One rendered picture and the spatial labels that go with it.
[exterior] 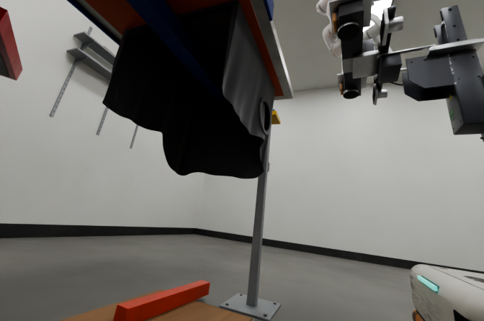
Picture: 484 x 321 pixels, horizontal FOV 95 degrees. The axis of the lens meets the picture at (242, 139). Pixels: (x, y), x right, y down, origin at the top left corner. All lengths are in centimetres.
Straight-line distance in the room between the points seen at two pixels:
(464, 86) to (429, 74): 11
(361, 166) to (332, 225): 108
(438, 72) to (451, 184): 344
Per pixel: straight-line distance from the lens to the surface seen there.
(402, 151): 440
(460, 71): 110
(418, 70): 108
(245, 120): 74
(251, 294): 122
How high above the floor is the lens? 36
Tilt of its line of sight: 20 degrees up
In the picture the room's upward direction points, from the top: 7 degrees clockwise
